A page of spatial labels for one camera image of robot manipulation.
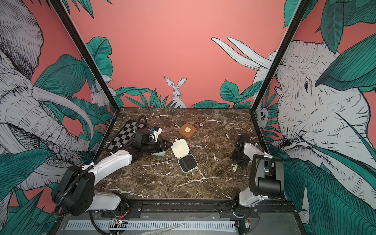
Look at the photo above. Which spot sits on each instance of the black aluminium front rail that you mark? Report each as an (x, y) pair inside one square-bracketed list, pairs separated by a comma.
[(226, 208)]

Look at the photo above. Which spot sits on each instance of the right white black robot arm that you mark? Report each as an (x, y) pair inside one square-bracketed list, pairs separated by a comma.
[(266, 179)]

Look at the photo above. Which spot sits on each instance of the brown clipper case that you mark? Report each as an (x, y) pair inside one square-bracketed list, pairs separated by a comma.
[(187, 130)]

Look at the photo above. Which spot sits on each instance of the mint green clipper case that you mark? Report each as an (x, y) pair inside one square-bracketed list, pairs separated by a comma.
[(160, 154)]

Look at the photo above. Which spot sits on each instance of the cream clipper case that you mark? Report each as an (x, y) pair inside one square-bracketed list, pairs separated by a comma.
[(181, 151)]

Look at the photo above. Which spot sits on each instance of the right black frame post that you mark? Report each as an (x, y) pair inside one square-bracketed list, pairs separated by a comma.
[(297, 17)]

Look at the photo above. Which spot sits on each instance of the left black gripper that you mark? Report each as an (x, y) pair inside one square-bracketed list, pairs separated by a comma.
[(161, 146)]

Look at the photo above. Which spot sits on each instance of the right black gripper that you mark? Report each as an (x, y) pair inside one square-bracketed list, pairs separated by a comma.
[(234, 156)]

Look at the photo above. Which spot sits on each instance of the white perforated strip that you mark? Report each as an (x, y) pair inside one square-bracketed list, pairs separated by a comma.
[(140, 225)]

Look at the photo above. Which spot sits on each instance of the left black frame post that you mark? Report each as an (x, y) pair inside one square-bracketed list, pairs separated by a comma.
[(77, 39)]

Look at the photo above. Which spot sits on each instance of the cream tweezers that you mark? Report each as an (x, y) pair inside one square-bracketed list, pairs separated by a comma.
[(235, 168)]

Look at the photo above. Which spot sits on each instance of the black frame post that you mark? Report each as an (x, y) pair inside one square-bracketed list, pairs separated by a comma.
[(77, 39), (297, 17)]

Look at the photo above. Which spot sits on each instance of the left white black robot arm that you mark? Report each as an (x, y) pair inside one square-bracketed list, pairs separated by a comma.
[(76, 195)]

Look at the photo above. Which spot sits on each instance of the black white checkerboard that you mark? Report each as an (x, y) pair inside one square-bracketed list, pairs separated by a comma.
[(123, 136)]

